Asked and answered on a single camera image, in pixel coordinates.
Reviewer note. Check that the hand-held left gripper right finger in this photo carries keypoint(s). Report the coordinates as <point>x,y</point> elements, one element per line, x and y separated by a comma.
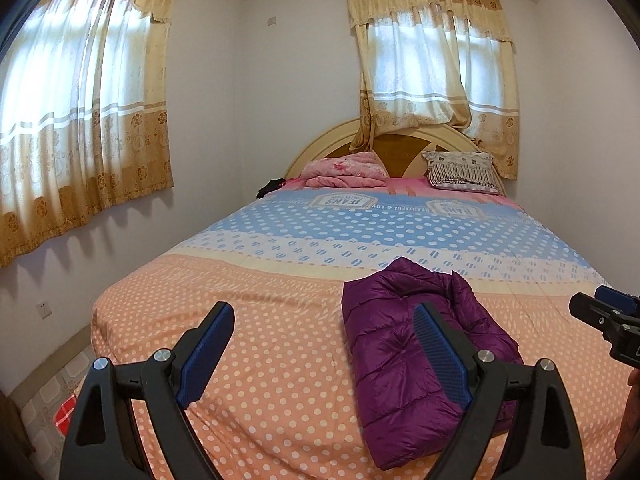
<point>440,355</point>

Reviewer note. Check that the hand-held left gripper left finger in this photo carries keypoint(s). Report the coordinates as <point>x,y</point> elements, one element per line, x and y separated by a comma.
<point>205,355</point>

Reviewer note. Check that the striped pillow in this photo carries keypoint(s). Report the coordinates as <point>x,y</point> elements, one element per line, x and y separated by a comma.
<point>460,172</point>

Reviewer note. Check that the brown wooden panel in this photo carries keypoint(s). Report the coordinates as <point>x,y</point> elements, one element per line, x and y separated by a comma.
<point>10,440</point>

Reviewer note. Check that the bed with dotted sheet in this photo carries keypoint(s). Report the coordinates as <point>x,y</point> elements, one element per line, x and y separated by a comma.
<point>275,310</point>

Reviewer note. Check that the person's right hand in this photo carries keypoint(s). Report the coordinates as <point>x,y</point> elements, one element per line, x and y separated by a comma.
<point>632,425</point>

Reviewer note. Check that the pink folded blanket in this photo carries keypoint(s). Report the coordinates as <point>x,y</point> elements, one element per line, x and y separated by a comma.
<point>340,172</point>

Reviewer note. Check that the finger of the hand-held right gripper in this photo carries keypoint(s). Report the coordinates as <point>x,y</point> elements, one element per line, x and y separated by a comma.
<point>592,310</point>
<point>620,299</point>

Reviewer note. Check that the red checked cloth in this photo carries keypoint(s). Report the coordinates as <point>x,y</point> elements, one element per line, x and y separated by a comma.
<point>65,412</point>

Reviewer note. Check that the white wall socket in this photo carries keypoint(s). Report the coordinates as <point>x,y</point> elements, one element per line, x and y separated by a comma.
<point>45,309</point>

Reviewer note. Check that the dark cloth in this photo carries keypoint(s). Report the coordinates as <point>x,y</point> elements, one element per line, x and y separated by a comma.
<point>270,187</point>

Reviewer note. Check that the wide cream gold curtain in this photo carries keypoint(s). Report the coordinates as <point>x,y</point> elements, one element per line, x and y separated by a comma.
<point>85,110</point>

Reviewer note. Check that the cream wooden headboard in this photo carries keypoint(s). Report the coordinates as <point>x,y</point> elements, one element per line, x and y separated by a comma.
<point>320,150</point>

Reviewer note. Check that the purple puffer jacket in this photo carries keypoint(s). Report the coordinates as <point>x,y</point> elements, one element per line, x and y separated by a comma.
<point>390,320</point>

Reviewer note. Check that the narrow cream gold curtain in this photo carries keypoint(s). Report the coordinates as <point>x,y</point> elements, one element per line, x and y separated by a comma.
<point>425,60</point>

